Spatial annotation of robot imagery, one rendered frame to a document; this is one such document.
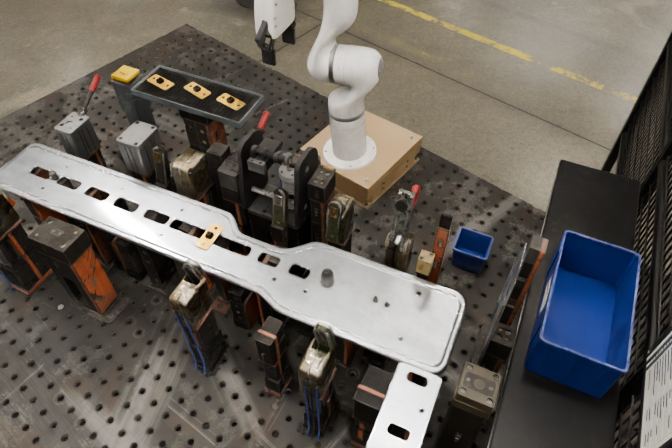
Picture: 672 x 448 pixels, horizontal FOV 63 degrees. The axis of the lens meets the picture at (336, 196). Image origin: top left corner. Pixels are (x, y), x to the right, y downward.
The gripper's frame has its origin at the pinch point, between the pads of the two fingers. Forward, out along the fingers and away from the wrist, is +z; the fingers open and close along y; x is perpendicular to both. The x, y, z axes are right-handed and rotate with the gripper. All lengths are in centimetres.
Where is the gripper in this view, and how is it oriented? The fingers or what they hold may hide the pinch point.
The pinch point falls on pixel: (279, 49)
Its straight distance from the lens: 127.3
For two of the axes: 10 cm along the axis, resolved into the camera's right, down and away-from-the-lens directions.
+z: 0.0, 6.7, 7.4
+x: 9.1, 3.0, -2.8
